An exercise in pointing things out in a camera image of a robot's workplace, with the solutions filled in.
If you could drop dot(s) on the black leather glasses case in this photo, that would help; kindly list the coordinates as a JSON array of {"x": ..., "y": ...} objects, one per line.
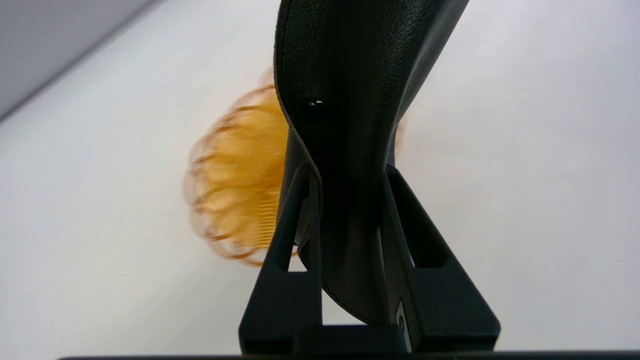
[{"x": 350, "y": 75}]

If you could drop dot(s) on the yellow woven wicker basket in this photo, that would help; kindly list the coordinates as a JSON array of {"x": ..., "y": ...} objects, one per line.
[{"x": 235, "y": 175}]

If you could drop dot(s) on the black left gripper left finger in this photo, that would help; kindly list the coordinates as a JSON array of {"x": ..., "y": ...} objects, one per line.
[{"x": 280, "y": 305}]

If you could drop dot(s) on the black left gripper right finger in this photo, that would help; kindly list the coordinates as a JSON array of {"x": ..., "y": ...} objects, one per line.
[{"x": 450, "y": 315}]

